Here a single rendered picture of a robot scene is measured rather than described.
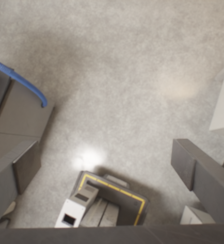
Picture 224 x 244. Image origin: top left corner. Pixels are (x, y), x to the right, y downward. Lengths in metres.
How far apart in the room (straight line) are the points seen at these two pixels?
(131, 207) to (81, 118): 0.88
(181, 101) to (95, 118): 0.81
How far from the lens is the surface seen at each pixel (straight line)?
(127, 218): 1.41
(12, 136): 1.36
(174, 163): 0.17
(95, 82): 1.75
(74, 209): 1.00
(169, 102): 1.69
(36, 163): 0.17
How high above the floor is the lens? 1.60
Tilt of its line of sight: 80 degrees down
